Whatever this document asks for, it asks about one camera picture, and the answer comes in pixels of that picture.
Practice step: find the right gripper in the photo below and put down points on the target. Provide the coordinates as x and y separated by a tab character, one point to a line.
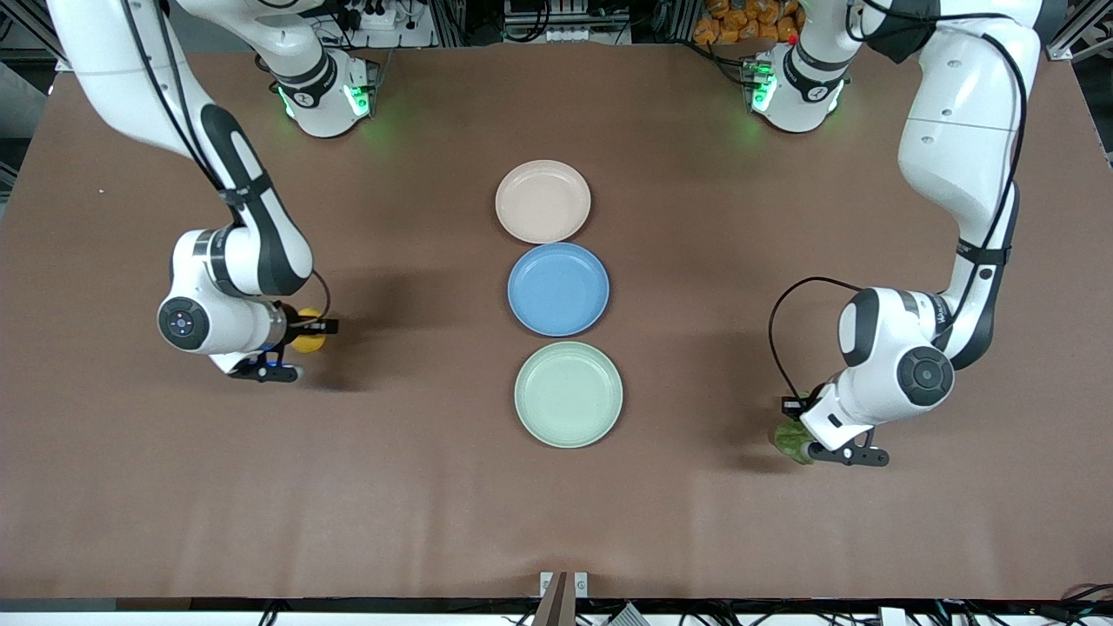
293	328

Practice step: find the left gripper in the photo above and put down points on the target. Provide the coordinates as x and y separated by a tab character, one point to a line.
795	406

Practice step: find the yellow lemon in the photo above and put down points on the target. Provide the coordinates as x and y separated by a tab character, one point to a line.
307	342

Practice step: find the green lettuce leaf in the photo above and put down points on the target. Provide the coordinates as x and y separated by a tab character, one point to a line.
789	439

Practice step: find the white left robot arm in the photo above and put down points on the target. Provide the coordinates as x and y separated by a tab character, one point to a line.
956	148

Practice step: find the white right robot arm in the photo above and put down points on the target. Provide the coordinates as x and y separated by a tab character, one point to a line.
252	235

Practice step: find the brown table cover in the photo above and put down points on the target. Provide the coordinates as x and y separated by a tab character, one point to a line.
348	487

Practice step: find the light green plate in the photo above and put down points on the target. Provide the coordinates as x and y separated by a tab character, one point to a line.
568	395

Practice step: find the blue plate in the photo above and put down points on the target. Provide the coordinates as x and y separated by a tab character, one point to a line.
558	289

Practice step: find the pink plate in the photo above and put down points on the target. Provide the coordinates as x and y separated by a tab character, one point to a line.
543	202

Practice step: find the white power strip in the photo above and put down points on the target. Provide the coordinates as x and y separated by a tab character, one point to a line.
374	17

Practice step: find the bag of oranges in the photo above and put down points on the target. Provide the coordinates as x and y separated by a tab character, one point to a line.
739	22

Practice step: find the electronics rack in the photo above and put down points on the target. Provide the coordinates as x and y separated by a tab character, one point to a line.
565	17

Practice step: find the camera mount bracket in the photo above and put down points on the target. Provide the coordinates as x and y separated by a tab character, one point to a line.
563	596

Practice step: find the aluminium frame post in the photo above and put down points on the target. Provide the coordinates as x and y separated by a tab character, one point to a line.
35	26
1078	30

